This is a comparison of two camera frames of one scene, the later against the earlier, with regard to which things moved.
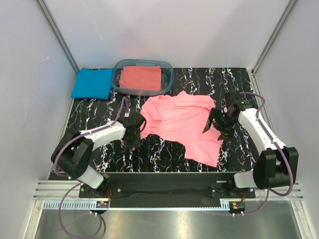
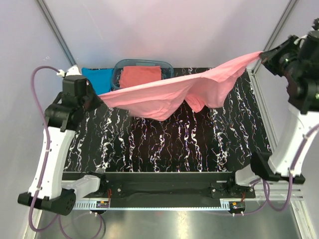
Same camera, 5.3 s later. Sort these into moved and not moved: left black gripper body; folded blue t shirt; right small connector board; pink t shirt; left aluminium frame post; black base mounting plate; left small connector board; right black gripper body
Moved: pink t shirt; left black gripper body; right black gripper body
Not moved: right small connector board; left aluminium frame post; folded blue t shirt; black base mounting plate; left small connector board
